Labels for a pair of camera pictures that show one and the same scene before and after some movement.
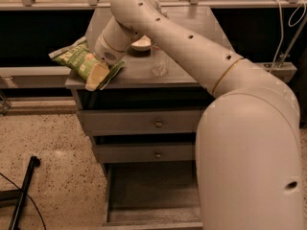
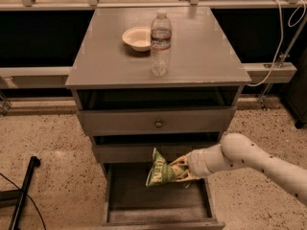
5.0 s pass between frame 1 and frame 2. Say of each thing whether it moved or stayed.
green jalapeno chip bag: moved
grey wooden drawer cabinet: stayed
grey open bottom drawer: stayed
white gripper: moved
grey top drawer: stayed
